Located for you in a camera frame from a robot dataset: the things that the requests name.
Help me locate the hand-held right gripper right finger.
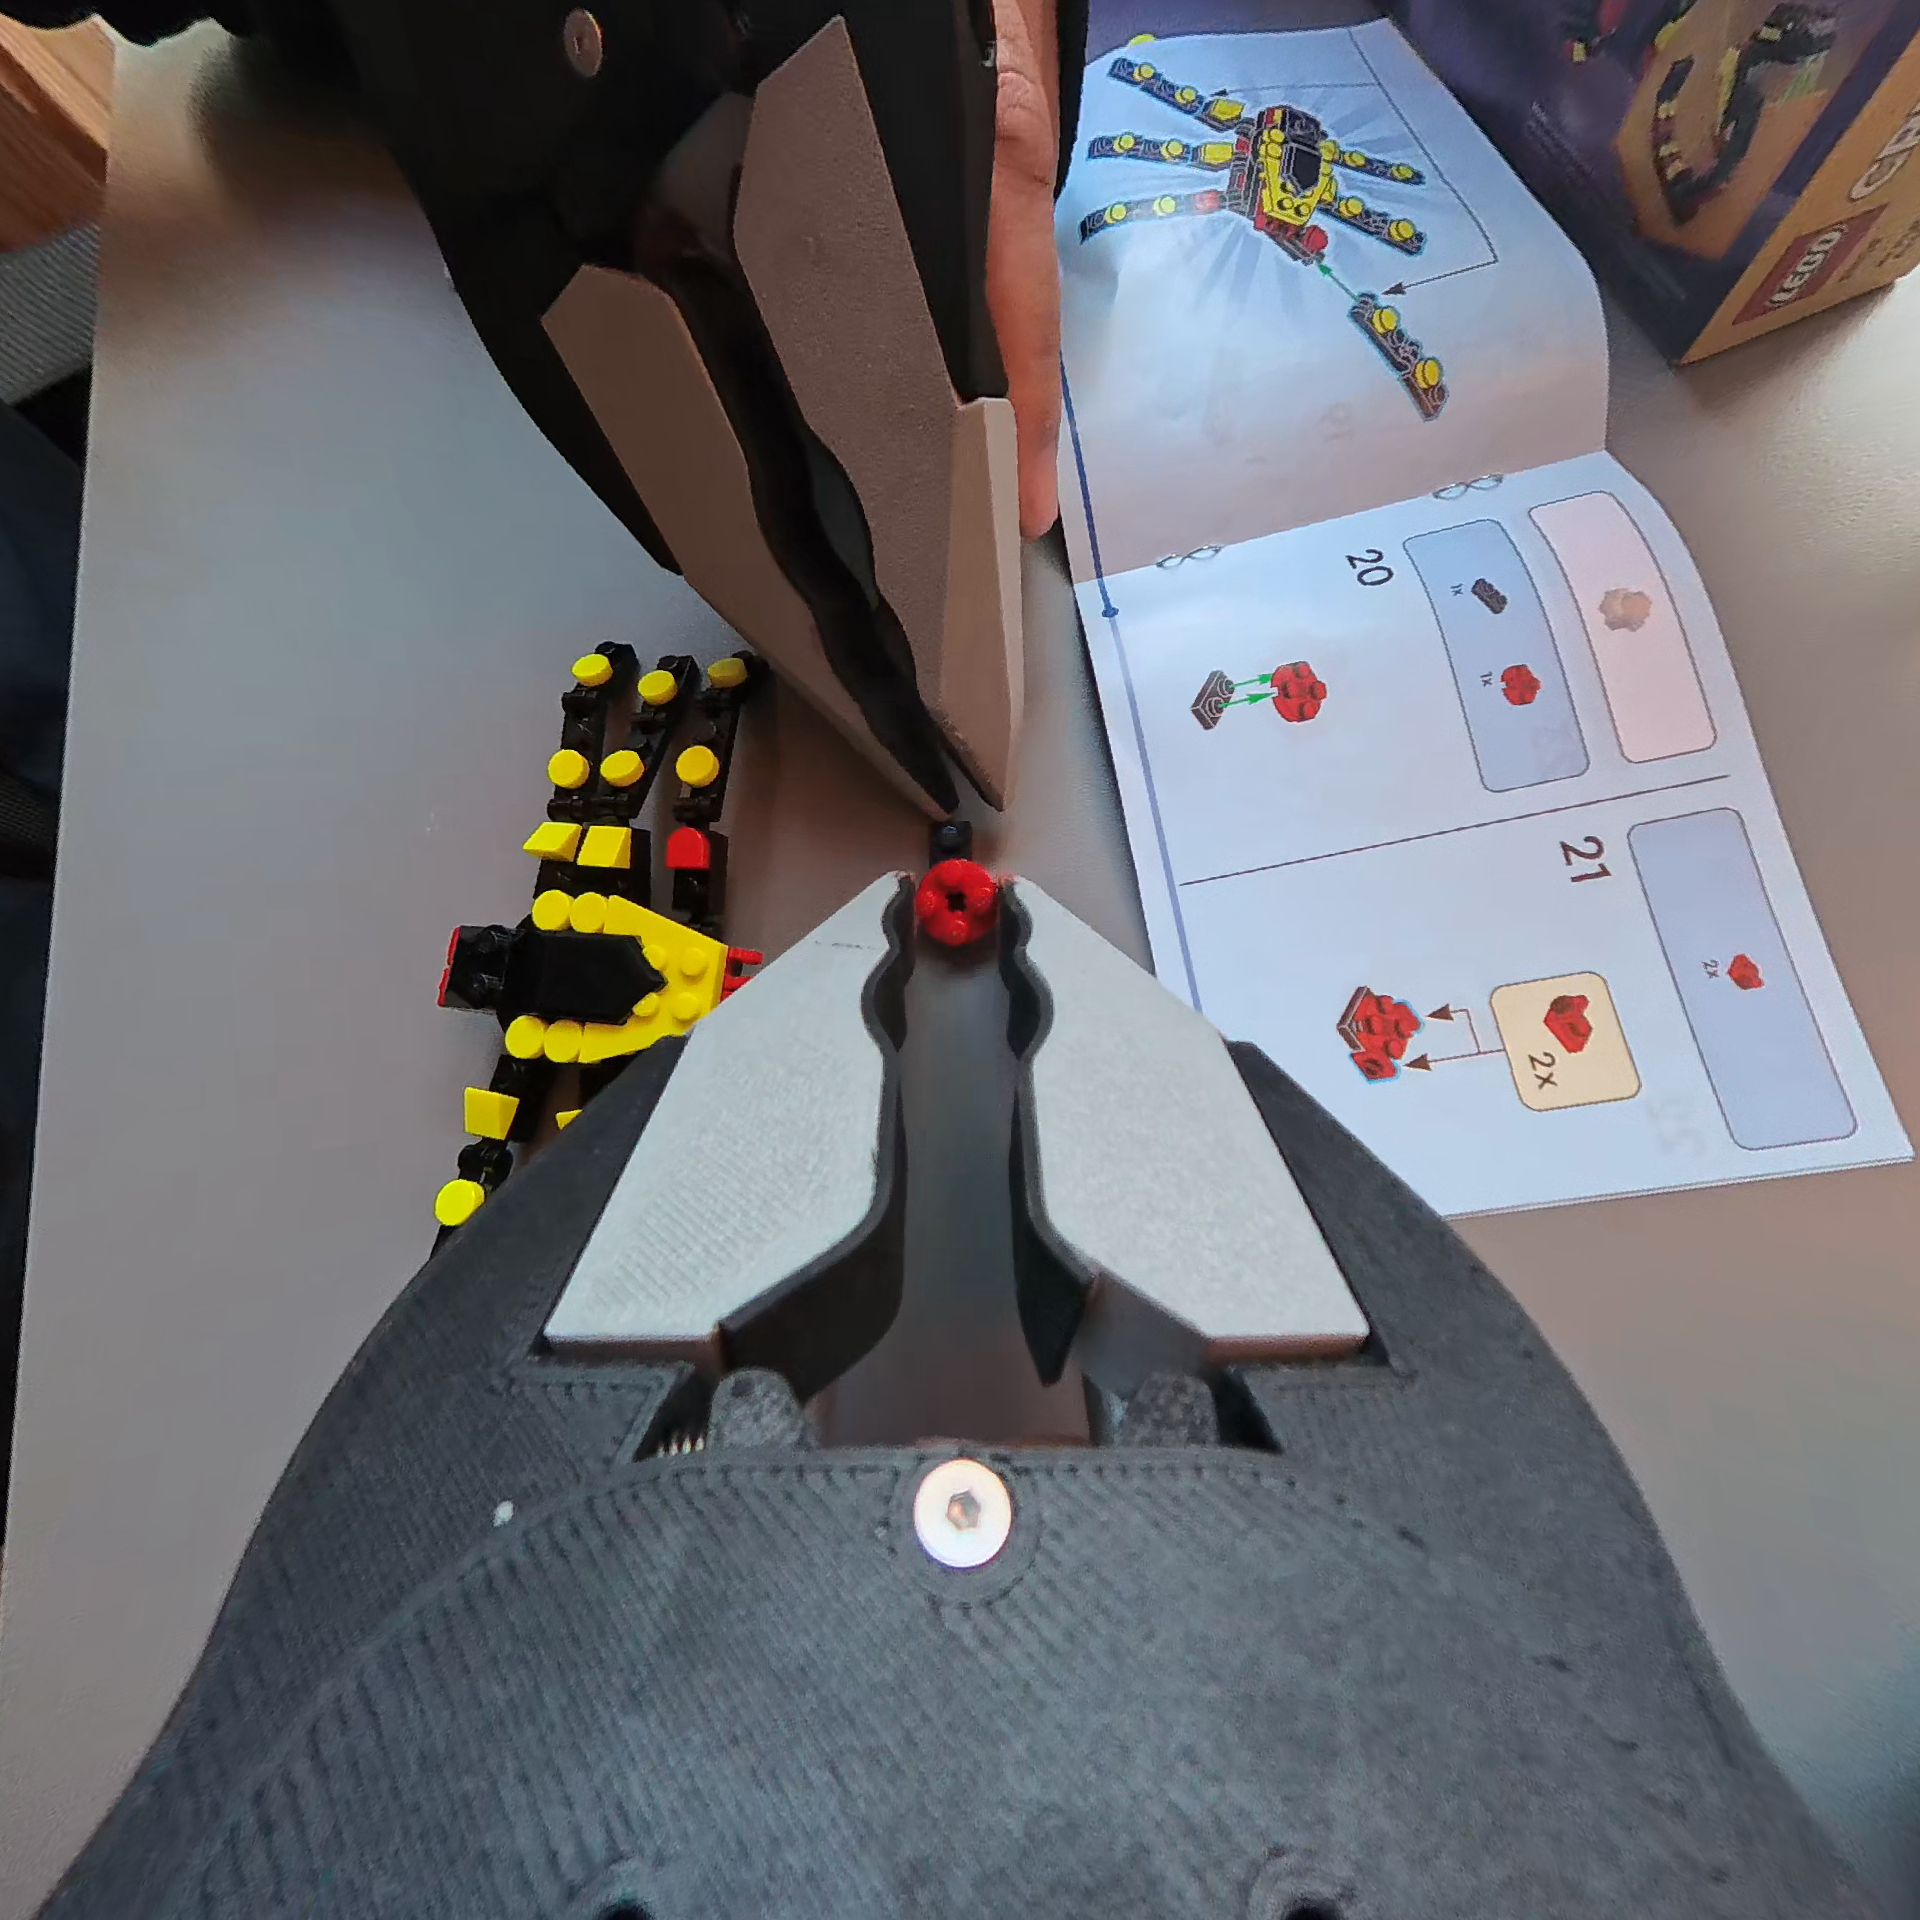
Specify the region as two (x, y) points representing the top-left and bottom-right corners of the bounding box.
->
(996, 873), (1375, 1389)

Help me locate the red round lego piece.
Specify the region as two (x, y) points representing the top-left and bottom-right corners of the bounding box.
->
(914, 861), (1002, 952)

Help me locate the wooden furniture edge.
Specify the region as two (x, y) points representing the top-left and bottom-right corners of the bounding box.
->
(0, 16), (117, 251)

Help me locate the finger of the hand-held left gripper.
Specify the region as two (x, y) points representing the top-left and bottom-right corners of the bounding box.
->
(540, 268), (964, 826)
(732, 19), (1029, 811)

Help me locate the lego set cardboard box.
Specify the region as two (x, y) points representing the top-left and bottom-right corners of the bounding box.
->
(1388, 0), (1920, 365)

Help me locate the lego instruction booklet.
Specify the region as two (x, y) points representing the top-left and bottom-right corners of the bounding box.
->
(1053, 19), (1917, 1220)

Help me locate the person's left hand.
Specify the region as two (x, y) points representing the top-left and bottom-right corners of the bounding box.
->
(984, 0), (1071, 540)

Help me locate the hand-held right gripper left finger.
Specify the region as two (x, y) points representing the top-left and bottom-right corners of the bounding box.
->
(545, 872), (921, 1404)

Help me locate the black yellow lego spider model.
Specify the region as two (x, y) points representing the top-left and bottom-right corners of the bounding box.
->
(427, 642), (771, 1263)

